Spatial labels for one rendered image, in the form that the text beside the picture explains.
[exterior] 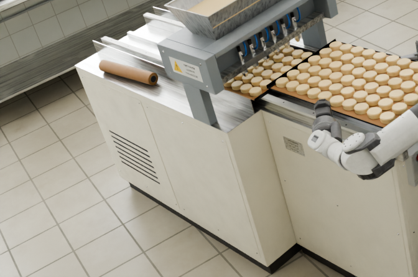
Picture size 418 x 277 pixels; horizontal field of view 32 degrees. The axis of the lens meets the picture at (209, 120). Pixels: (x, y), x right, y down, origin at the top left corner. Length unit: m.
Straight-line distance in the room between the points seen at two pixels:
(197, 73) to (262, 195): 0.66
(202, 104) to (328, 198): 0.64
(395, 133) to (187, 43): 1.11
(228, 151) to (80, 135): 2.19
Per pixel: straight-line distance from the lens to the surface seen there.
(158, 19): 4.02
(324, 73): 2.83
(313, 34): 3.38
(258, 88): 3.03
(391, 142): 2.17
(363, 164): 2.21
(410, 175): 2.69
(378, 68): 2.80
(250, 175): 3.13
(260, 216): 3.25
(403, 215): 2.77
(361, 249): 3.12
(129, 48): 3.79
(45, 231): 4.32
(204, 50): 2.87
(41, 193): 4.66
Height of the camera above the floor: 2.41
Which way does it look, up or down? 31 degrees down
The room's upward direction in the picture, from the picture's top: 17 degrees counter-clockwise
